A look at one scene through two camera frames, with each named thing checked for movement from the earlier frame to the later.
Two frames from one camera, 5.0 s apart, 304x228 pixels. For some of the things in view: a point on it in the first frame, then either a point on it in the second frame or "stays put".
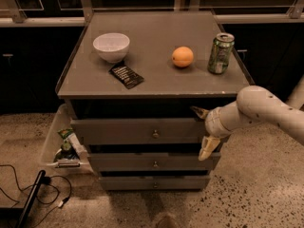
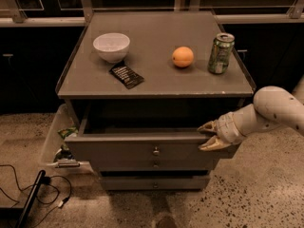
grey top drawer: (138, 130) to (143, 144)
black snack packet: (127, 76) stays put
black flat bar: (31, 199) stays put
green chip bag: (65, 132) stays put
